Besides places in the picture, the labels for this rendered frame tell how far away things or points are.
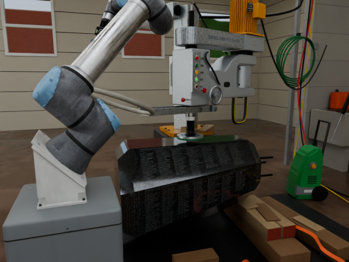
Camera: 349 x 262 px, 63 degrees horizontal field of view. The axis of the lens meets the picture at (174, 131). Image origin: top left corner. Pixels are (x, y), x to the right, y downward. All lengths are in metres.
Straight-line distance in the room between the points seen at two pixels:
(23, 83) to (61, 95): 7.23
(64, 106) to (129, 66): 7.25
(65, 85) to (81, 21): 7.25
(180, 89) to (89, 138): 1.18
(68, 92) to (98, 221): 0.48
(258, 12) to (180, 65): 0.88
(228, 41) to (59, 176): 1.75
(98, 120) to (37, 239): 0.47
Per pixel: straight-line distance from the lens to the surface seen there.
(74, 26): 8.31
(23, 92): 8.33
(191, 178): 2.08
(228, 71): 2.46
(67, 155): 1.15
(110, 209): 1.12
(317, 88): 5.00
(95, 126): 1.14
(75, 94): 1.11
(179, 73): 2.20
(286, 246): 2.34
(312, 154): 3.41
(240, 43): 2.57
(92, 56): 1.19
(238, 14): 2.73
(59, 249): 1.17
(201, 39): 2.20
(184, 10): 3.09
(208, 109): 2.34
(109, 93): 1.62
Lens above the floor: 1.33
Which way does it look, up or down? 10 degrees down
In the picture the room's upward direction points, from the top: straight up
